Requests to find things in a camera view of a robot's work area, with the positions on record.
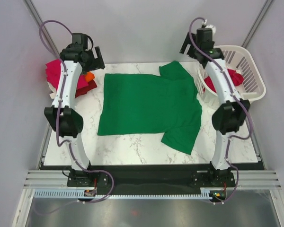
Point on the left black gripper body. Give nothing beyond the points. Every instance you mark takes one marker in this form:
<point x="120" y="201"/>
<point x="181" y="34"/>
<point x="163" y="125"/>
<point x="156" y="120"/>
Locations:
<point x="92" y="64"/>

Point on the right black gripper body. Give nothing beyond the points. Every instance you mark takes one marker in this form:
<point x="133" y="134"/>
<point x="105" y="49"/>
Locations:
<point x="192" y="50"/>

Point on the green t shirt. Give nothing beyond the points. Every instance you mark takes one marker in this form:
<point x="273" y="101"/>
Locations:
<point x="149" y="104"/>

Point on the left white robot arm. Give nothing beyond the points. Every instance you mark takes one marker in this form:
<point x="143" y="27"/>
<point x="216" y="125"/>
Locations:
<point x="67" y="123"/>

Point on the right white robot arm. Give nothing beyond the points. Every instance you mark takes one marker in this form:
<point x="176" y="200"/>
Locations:
<point x="233" y="110"/>

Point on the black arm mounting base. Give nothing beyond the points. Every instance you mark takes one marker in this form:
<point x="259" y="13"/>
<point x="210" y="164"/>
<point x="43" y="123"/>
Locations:
<point x="159" y="179"/>

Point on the folded orange t shirt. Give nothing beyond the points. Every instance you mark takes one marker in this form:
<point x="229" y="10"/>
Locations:
<point x="89" y="76"/>

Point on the folded dark red t shirt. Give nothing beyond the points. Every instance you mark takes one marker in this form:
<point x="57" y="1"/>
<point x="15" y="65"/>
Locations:
<point x="82" y="91"/>

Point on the white plastic laundry basket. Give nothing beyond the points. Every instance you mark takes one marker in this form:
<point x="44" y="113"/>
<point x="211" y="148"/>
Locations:
<point x="243" y="72"/>

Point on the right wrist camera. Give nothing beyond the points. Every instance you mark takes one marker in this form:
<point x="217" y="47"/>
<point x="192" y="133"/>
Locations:
<point x="210" y="26"/>

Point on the white slotted cable duct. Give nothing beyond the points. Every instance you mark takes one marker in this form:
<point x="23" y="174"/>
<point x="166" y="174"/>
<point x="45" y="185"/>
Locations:
<point x="82" y="194"/>

